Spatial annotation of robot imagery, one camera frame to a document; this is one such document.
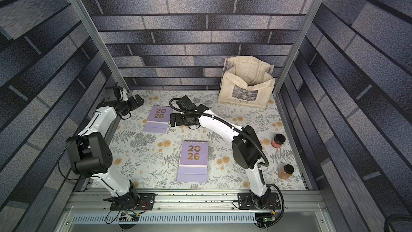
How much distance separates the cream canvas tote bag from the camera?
0.96m

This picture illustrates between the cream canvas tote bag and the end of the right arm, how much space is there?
1.21 feet

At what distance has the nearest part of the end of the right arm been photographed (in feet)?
2.10
